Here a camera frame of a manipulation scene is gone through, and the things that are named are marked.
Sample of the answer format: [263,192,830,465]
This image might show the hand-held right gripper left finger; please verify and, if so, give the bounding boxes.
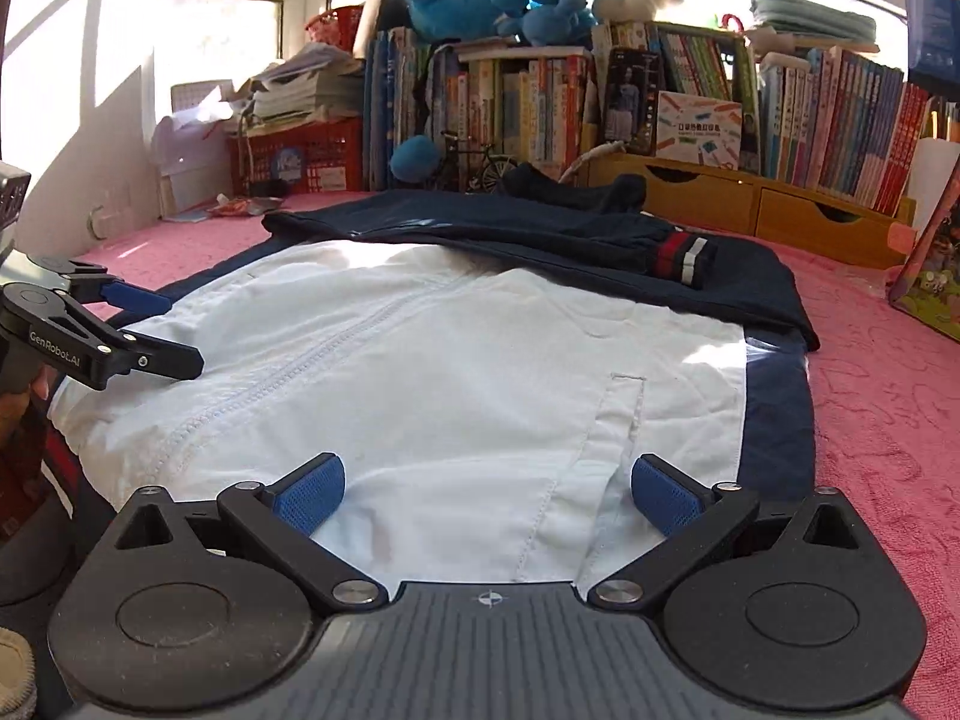
[112,452,391,611]

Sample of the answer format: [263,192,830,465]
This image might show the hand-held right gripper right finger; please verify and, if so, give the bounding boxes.
[590,454,863,608]

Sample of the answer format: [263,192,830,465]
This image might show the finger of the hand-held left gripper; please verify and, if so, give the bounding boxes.
[112,330,205,382]
[30,255,173,316]

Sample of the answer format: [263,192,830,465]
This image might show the navy and white jacket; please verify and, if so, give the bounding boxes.
[37,161,822,593]

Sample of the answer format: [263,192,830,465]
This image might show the red snack packet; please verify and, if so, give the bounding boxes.
[214,195,286,217]

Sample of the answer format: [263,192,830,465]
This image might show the red plastic crate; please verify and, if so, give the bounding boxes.
[236,118,365,196]

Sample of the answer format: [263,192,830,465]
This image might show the stack of papers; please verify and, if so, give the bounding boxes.
[240,41,368,128]

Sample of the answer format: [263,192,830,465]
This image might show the wooden organizer drawer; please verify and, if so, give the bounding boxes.
[630,157,758,235]
[756,187,893,265]

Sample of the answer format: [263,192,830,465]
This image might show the blue round plush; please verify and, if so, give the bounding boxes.
[390,135,443,182]

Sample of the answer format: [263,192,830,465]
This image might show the wooden desk organizer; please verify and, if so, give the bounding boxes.
[577,150,920,267]

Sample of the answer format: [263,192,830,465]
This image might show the beige slipper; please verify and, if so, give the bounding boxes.
[0,607,38,720]

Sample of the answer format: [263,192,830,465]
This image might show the red plastic basket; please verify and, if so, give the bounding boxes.
[304,6,365,53]

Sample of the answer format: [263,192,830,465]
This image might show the black model bicycle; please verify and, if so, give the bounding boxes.
[439,131,518,194]

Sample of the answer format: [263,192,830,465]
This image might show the white pencil-print box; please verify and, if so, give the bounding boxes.
[655,90,743,166]

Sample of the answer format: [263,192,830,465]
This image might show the smartphone in red case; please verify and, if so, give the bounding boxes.
[604,46,665,157]

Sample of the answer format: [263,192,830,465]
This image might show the row of thick upright books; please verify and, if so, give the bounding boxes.
[364,26,601,192]

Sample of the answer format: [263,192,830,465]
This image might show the row of thin colourful books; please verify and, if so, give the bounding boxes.
[592,19,935,215]

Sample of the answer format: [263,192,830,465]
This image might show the blue box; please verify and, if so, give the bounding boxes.
[900,0,960,95]

